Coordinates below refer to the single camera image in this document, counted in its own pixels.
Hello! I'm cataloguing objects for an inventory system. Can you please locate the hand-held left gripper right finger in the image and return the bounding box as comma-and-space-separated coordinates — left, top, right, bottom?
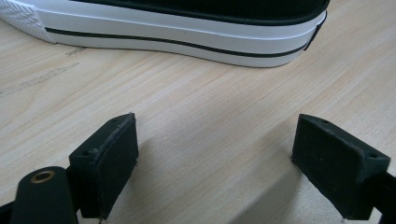
290, 113, 391, 221

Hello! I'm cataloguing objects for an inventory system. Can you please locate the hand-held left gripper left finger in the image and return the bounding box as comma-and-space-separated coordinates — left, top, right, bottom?
66, 112, 140, 220

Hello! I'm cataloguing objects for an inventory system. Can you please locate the black canvas sneaker white sole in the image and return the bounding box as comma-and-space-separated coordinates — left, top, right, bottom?
0, 0, 332, 68

